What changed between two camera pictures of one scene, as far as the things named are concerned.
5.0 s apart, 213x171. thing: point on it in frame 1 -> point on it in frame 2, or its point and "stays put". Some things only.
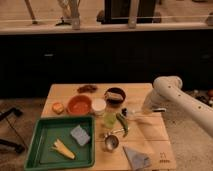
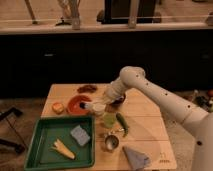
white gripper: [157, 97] -> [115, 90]
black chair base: [3, 143] stays put
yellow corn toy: [59, 146] stays put
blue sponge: [80, 135] stays put
